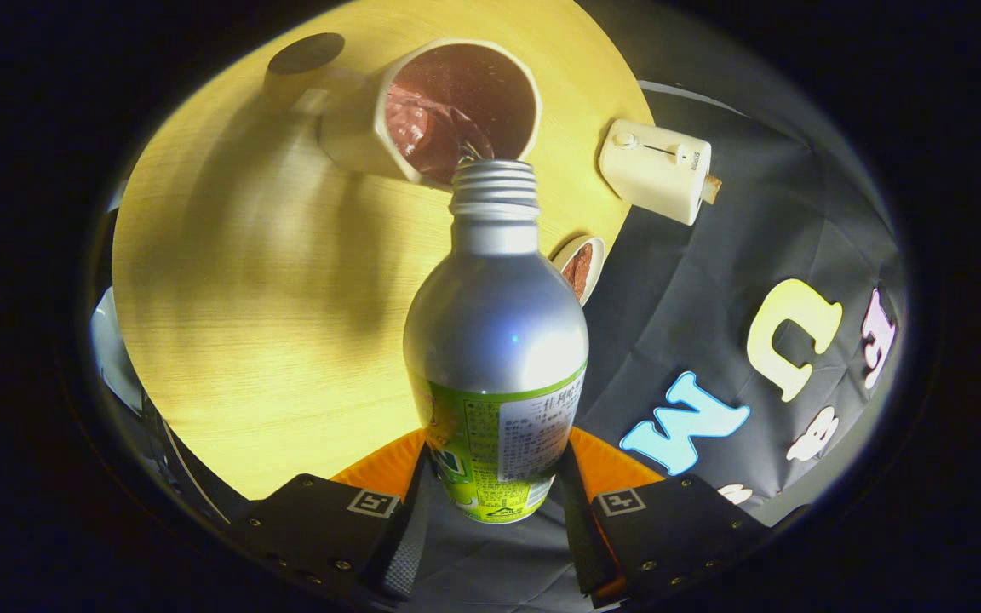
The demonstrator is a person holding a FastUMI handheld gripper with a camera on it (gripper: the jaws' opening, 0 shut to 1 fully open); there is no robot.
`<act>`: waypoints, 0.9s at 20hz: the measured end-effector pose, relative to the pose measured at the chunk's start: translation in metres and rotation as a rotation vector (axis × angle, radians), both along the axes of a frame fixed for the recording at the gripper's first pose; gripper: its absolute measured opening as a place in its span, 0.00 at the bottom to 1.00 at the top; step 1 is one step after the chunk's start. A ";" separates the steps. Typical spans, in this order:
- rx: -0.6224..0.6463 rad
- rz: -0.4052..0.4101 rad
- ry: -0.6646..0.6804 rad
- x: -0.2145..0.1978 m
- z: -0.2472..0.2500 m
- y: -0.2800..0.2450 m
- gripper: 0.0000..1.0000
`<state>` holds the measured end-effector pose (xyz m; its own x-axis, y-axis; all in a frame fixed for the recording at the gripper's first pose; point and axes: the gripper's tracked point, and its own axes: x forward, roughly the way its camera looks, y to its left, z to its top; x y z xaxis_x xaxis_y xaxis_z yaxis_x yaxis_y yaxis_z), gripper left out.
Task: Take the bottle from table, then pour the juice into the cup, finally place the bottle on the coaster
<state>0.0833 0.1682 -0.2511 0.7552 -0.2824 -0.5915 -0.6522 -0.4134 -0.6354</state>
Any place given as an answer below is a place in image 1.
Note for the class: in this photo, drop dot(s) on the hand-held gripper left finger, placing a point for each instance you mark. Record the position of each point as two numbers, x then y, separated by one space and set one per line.
401 553

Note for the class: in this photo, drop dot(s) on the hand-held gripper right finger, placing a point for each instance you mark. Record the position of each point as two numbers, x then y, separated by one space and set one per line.
580 545

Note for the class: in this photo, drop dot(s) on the silver bottle with green label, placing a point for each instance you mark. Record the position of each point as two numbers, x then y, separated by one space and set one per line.
495 332

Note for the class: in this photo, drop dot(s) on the black backdrop cloth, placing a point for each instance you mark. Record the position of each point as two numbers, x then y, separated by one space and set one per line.
678 323

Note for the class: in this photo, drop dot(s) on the wooden table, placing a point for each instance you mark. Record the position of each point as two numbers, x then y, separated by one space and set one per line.
269 340

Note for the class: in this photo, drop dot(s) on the brown fried food piece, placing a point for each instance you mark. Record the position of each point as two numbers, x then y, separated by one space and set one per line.
579 268

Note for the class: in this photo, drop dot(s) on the small white plate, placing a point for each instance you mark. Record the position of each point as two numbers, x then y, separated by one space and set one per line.
594 260

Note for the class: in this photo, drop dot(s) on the toast slice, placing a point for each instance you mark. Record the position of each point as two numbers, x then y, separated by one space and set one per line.
712 189

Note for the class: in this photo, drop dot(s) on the cream toaster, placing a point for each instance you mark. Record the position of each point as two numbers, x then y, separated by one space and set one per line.
652 170

